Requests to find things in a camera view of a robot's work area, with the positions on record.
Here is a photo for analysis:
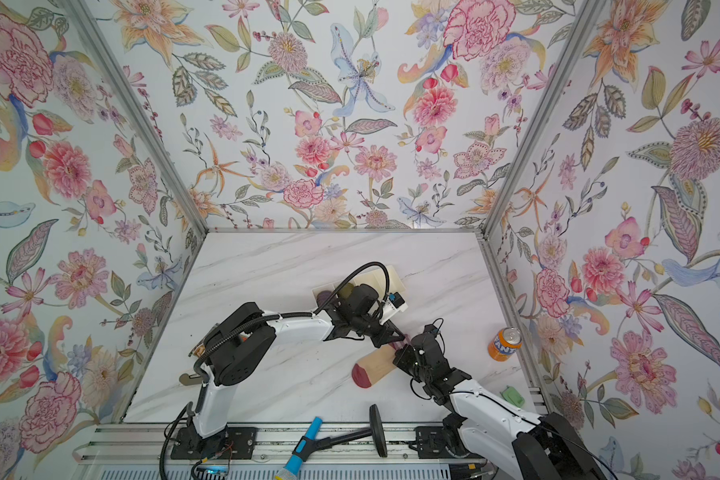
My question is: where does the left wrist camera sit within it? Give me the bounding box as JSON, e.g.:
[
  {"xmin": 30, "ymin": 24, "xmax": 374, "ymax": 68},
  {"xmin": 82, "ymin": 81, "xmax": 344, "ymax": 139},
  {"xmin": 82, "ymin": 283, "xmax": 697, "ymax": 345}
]
[{"xmin": 387, "ymin": 292, "xmax": 407, "ymax": 311}]

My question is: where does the rolled purple sock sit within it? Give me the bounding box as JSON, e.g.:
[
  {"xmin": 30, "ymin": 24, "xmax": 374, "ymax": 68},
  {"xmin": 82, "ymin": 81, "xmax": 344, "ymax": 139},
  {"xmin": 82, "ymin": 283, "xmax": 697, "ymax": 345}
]
[{"xmin": 316, "ymin": 290, "xmax": 331, "ymax": 306}]

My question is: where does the aluminium corner post right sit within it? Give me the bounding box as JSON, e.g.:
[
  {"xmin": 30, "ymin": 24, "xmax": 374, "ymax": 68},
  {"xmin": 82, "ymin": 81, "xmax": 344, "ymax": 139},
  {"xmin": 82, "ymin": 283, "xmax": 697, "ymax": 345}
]
[{"xmin": 481, "ymin": 1, "xmax": 603, "ymax": 240}]

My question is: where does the aluminium corner post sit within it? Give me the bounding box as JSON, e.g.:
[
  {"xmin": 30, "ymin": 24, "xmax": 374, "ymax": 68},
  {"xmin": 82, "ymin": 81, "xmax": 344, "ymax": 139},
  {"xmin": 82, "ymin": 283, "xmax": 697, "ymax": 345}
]
[
  {"xmin": 60, "ymin": 0, "xmax": 209, "ymax": 242},
  {"xmin": 481, "ymin": 1, "xmax": 603, "ymax": 240}
]

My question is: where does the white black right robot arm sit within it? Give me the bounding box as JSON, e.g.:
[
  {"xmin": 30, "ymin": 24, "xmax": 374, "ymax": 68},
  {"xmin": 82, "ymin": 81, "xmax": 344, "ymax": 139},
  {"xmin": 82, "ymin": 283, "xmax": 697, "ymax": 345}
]
[{"xmin": 394, "ymin": 324, "xmax": 616, "ymax": 479}]

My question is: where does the aluminium corner post left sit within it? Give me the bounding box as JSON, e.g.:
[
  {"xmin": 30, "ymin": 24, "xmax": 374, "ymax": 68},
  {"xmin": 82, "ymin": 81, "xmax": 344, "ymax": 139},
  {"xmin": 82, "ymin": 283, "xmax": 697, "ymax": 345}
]
[{"xmin": 60, "ymin": 0, "xmax": 209, "ymax": 242}]

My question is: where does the green sponge object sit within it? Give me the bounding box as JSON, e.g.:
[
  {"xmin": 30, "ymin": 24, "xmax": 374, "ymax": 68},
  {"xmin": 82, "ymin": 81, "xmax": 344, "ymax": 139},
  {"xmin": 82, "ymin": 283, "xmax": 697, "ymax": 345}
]
[{"xmin": 500, "ymin": 385, "xmax": 526, "ymax": 408}]

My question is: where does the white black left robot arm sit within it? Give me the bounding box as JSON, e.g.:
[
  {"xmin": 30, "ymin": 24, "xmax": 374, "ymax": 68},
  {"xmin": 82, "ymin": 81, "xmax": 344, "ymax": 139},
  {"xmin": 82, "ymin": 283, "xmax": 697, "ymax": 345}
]
[{"xmin": 161, "ymin": 261, "xmax": 407, "ymax": 462}]

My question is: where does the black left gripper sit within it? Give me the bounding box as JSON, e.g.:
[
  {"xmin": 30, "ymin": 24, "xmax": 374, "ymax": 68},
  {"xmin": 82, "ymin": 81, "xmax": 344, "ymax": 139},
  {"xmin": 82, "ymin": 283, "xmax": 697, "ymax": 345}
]
[{"xmin": 350, "ymin": 315, "xmax": 408, "ymax": 348}]

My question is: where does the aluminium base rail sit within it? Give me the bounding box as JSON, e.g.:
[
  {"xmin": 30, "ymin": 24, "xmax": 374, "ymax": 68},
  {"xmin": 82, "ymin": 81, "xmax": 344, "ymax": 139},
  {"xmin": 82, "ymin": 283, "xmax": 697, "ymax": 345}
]
[{"xmin": 71, "ymin": 421, "xmax": 517, "ymax": 480}]

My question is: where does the blue handled black tool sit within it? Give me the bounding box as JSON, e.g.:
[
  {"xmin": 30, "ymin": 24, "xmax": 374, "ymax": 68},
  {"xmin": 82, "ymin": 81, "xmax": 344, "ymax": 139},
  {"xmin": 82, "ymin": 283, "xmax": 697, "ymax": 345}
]
[{"xmin": 274, "ymin": 404, "xmax": 388, "ymax": 480}]

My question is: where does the beige pink purple striped sock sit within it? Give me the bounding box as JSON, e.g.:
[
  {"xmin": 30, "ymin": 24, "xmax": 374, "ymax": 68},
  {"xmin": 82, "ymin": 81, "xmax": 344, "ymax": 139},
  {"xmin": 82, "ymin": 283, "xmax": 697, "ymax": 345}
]
[{"xmin": 351, "ymin": 342, "xmax": 406, "ymax": 389}]

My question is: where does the cream divided organizer tray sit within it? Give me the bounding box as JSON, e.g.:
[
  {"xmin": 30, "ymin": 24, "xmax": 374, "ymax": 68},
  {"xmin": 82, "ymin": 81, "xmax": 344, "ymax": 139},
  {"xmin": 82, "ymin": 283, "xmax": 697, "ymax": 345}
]
[{"xmin": 311, "ymin": 266, "xmax": 407, "ymax": 304}]

